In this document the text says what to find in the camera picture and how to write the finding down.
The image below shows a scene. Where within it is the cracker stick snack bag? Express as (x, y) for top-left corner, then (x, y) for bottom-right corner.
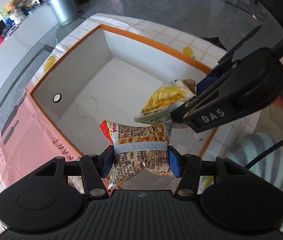
(100, 120), (173, 189)

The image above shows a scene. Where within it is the yellow chips bag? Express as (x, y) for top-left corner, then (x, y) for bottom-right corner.
(134, 79), (196, 125)

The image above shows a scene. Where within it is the striped teal sleeve forearm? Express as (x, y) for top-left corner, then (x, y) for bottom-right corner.
(224, 133), (283, 232)

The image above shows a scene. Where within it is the lemon checkered tablecloth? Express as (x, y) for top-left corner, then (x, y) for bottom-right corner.
(0, 12), (262, 240)

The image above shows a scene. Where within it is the pink bottle-print mat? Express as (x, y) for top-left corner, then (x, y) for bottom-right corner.
(0, 80), (87, 240)

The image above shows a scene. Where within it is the orange cardboard box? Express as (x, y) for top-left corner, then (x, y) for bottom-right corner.
(30, 24), (210, 155)

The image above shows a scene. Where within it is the white tv console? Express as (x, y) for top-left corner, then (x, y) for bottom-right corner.
(0, 4), (58, 90)

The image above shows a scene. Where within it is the silver trash can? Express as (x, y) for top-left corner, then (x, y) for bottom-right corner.
(45, 0), (78, 25)

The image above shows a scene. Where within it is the teddy bear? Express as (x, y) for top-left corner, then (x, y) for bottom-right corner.
(5, 0), (27, 21)

